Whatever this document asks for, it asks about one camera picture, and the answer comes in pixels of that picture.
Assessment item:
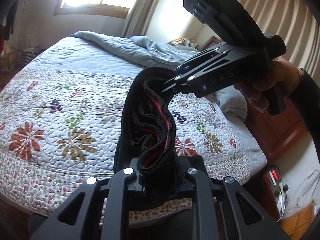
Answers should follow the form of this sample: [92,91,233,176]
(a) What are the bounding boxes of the beige curtain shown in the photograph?
[237,0,320,85]

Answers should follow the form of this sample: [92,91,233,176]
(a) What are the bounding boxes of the striped basket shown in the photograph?
[21,46,40,62]

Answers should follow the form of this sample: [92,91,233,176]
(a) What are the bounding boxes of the person's right forearm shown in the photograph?
[287,67,320,140]

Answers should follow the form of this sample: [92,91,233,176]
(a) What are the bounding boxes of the black pants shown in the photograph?
[114,67,179,210]

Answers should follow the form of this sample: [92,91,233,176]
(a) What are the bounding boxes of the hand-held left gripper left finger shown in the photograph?
[29,167,141,240]

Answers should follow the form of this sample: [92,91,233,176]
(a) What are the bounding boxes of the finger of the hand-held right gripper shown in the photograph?
[174,44,234,75]
[161,54,235,96]

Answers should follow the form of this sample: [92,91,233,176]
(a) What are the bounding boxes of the grey curtain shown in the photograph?
[122,0,163,38]

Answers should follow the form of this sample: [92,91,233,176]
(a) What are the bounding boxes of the grey-blue pillow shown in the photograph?
[214,89,248,121]

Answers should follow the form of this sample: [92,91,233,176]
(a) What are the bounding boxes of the red wooden headboard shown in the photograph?
[200,36,310,165]

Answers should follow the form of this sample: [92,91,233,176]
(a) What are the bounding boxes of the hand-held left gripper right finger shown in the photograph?
[175,155,290,240]

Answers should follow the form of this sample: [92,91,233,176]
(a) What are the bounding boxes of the person's right hand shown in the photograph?
[234,56,305,115]

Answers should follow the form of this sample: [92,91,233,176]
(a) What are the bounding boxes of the white cables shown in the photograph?
[294,169,320,207]

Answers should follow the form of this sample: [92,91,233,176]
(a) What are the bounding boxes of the patterned pillow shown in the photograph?
[170,38,200,50]

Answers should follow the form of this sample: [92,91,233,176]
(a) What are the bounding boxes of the black device with red display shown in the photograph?
[265,166,288,221]

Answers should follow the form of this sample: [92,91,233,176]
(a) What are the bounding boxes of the black hanging garment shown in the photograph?
[0,2,16,41]

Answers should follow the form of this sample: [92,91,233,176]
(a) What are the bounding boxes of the light blue duvet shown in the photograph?
[70,31,198,64]

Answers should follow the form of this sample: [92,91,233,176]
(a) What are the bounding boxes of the floral quilted bedspread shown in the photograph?
[0,36,250,225]

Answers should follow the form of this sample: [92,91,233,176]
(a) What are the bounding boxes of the light blue bed sheet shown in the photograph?
[239,121,267,166]

